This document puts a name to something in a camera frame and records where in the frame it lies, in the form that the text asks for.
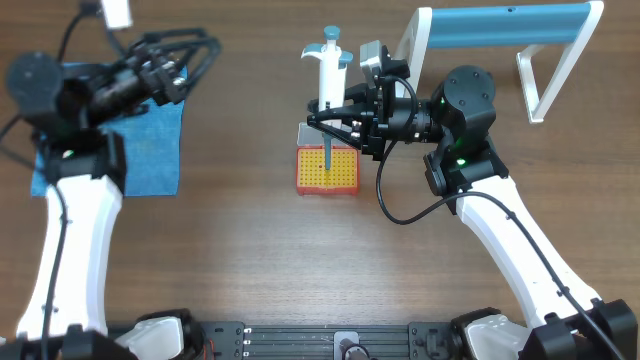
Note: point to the red and yellow tip box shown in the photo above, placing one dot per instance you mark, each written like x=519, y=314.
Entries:
x=345, y=172

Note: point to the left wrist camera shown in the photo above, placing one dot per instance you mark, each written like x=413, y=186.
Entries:
x=116, y=12

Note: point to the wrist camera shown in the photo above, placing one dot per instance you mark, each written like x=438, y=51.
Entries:
x=116, y=12
x=371, y=59

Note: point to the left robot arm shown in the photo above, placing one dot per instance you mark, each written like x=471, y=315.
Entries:
x=80, y=240

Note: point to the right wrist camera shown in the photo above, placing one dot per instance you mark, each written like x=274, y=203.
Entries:
x=371, y=59

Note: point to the white pipette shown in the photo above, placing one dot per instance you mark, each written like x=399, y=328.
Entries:
x=331, y=80

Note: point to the white and blue stand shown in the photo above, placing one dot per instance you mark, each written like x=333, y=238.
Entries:
x=500, y=25

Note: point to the blue cloth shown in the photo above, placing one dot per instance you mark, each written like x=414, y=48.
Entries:
x=155, y=150

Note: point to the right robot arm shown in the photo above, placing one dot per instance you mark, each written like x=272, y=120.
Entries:
x=505, y=235

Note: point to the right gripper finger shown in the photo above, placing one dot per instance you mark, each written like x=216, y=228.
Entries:
x=345, y=136
x=350, y=112

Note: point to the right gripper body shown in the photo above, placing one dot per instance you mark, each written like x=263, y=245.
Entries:
x=382, y=120

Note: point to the mounting rail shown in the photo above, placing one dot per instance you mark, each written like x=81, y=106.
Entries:
x=300, y=342

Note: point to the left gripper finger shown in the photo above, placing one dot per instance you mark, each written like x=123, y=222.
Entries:
x=210, y=55
x=175, y=38

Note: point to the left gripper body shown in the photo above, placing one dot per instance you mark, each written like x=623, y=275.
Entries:
x=160, y=77

